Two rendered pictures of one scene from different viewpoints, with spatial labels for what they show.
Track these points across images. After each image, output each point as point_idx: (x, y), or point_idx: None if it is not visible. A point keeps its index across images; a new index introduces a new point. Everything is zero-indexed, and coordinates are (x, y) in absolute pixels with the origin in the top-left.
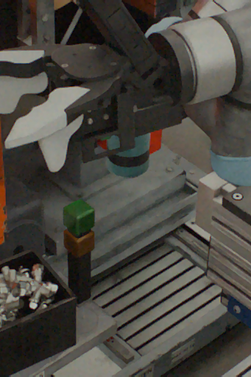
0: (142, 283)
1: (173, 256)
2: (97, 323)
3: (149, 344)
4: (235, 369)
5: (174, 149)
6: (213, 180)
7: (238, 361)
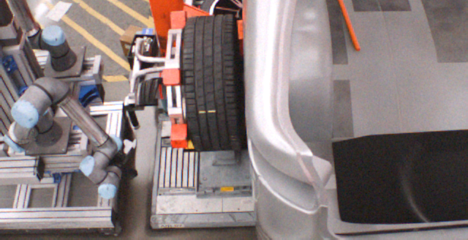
0: (194, 175)
1: (191, 183)
2: (131, 77)
3: (164, 151)
4: (118, 134)
5: (254, 238)
6: (97, 57)
7: (144, 178)
